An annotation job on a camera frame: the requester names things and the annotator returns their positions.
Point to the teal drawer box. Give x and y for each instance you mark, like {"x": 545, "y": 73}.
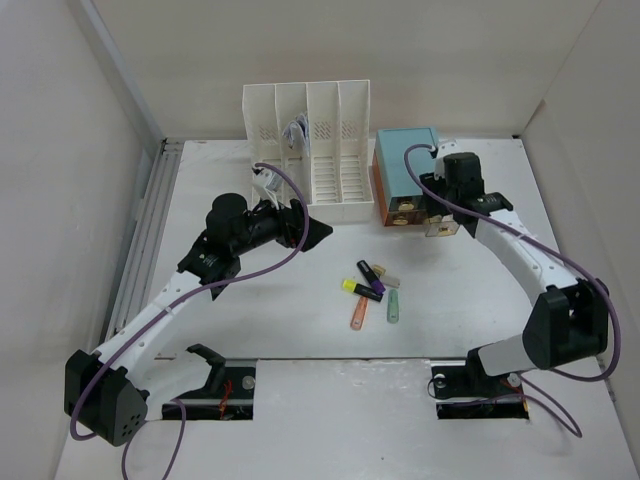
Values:
{"x": 400, "y": 199}

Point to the aluminium rail frame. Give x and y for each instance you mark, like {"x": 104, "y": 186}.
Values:
{"x": 138, "y": 259}

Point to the white file organizer rack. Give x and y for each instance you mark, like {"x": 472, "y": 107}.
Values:
{"x": 334, "y": 178}

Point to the white Canon manual booklet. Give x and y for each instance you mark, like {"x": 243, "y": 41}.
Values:
{"x": 297, "y": 134}

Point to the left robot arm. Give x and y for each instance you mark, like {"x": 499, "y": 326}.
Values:
{"x": 110, "y": 392}

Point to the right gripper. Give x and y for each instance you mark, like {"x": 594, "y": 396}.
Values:
{"x": 433, "y": 206}

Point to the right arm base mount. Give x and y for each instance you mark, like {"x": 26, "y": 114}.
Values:
{"x": 461, "y": 393}

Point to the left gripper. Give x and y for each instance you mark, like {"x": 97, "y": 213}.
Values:
{"x": 291, "y": 223}

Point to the beige eraser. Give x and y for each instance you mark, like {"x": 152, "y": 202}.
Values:
{"x": 380, "y": 270}

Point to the orange highlighter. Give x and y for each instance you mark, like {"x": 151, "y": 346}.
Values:
{"x": 359, "y": 314}

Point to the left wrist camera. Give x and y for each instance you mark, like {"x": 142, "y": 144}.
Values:
{"x": 266, "y": 184}

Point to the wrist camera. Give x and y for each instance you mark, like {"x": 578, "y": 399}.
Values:
{"x": 446, "y": 147}
{"x": 266, "y": 184}

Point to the purple capped black highlighter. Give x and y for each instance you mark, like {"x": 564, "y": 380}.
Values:
{"x": 371, "y": 277}

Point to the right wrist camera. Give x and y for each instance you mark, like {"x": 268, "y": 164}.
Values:
{"x": 446, "y": 147}

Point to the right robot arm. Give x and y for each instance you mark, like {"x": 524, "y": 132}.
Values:
{"x": 569, "y": 320}

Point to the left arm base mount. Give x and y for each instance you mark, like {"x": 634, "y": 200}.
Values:
{"x": 227, "y": 391}

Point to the drawer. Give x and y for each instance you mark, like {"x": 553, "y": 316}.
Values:
{"x": 440, "y": 226}

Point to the green highlighter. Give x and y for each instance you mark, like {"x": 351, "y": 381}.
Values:
{"x": 393, "y": 307}

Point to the white eraser stick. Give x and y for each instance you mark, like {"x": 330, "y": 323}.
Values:
{"x": 390, "y": 281}

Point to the yellow capped black highlighter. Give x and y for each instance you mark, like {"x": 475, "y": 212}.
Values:
{"x": 361, "y": 290}

